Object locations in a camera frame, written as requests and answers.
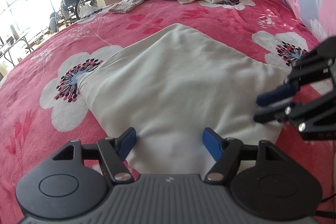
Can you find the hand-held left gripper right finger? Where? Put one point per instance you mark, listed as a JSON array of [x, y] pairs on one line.
[[212, 144]]

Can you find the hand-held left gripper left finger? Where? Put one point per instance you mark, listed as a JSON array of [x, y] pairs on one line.
[[127, 142]]

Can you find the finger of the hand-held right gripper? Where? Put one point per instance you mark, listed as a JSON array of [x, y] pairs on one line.
[[278, 92], [270, 115]]

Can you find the cream sweatshirt with orange print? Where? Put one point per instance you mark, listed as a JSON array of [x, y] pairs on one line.
[[170, 82]]

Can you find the pink floral blanket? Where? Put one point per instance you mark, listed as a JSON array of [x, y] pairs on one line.
[[157, 16]]

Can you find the white plastic bag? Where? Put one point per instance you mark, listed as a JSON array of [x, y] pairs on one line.
[[88, 11]]

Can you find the grey swivel chair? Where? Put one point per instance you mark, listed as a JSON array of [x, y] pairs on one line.
[[53, 22]]

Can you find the folding table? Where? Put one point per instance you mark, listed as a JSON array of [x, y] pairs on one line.
[[15, 43]]

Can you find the grey bottle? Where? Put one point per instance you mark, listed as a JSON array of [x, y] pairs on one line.
[[13, 32]]

